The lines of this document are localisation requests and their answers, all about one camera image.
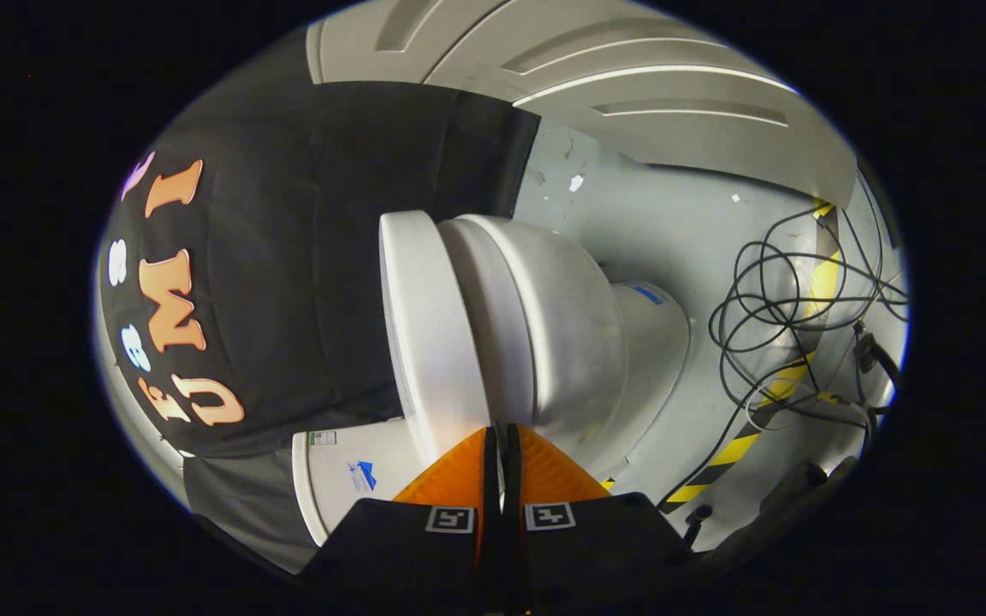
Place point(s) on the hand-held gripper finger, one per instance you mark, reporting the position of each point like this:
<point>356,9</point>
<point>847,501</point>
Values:
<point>512,556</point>
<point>493,556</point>

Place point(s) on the white toilet lid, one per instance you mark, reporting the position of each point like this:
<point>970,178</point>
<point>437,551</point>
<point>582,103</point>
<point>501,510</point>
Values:
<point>424,325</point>

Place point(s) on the yellow black hazard tape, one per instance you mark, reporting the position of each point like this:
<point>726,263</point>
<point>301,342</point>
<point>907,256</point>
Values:
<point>741,447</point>

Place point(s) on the black backdrop cloth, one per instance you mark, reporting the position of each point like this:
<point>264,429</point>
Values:
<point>305,257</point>

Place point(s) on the white ceramic toilet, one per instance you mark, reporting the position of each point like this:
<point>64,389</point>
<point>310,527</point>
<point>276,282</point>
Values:
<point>561,325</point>

